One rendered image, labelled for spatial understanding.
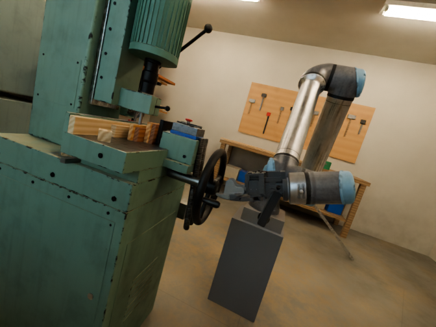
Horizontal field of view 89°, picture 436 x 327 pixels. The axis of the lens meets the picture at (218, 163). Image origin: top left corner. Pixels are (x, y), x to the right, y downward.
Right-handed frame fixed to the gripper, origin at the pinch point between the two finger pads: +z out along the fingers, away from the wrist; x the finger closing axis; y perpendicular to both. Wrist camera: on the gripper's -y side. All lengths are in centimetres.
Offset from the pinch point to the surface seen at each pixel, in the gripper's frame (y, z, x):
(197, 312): -77, 29, -44
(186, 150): 14.7, 12.8, -6.6
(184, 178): 4.5, 15.6, -9.5
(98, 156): 14.9, 28.2, 16.7
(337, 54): 149, -121, -339
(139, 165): 11.6, 21.0, 9.7
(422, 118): 36, -230, -331
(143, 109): 30.6, 28.8, -7.8
